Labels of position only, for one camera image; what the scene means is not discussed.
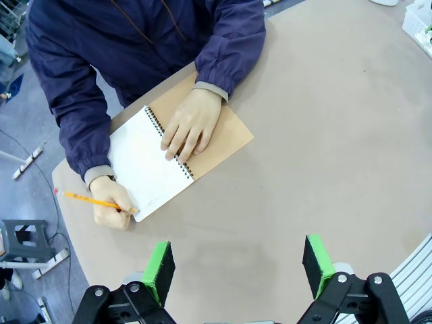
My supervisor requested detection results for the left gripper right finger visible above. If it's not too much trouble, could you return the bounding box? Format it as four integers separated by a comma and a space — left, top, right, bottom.
301, 234, 411, 324

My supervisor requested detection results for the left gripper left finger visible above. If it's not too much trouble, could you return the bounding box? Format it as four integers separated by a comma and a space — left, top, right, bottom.
72, 240, 177, 324

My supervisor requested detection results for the yellow pencil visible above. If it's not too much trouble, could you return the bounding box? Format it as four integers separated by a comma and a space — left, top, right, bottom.
53, 188, 140, 214

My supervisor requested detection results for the brown spiral notebook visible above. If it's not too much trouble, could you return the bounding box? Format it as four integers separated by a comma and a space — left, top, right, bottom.
108, 71, 255, 223

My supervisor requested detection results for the person's right forearm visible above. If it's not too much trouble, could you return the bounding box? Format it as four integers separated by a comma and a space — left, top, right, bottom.
26, 35, 118, 192

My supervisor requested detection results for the person's left forearm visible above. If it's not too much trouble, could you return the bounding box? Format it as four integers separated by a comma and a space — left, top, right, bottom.
192, 0, 268, 105

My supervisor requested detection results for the person's right hand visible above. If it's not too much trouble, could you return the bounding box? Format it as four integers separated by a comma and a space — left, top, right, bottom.
88, 175, 136, 232

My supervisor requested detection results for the person's left hand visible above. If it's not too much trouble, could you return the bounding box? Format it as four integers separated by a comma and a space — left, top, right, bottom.
160, 88, 223, 165

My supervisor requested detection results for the white metal stand leg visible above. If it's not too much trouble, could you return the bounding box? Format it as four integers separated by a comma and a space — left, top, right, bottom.
0, 143, 47, 180
0, 247, 70, 280

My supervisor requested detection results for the grey plastic stool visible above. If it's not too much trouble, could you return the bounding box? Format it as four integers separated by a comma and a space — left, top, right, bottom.
0, 219, 57, 263

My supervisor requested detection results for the person's navy jacket torso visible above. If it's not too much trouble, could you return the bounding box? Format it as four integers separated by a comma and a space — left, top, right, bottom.
24, 0, 237, 108

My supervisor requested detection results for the white perforated plastic basket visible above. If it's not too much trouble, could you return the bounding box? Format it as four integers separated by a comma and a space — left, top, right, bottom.
401, 0, 432, 59

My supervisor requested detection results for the silver aluminium frame rail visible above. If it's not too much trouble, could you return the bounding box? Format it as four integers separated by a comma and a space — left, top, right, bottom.
387, 232, 432, 324

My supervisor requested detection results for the black floor cable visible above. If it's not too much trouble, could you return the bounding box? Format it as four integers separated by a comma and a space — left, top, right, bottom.
0, 130, 76, 318

